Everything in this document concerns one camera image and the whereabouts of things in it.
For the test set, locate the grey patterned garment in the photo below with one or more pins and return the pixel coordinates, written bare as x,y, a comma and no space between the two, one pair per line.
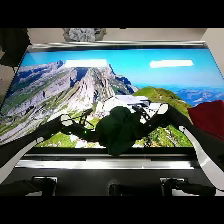
84,34

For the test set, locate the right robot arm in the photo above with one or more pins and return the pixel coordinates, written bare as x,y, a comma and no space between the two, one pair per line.
200,143

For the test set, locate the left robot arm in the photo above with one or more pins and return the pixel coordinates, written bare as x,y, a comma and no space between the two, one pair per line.
20,146

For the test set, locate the silver frame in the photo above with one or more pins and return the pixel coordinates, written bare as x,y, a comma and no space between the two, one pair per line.
106,164

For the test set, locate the red garment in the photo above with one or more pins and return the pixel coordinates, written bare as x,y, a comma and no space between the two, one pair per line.
210,116

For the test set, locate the dark green garment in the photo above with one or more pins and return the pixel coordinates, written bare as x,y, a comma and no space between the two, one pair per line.
117,131

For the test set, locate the black garment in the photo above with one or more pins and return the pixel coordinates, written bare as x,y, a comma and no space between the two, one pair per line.
12,45

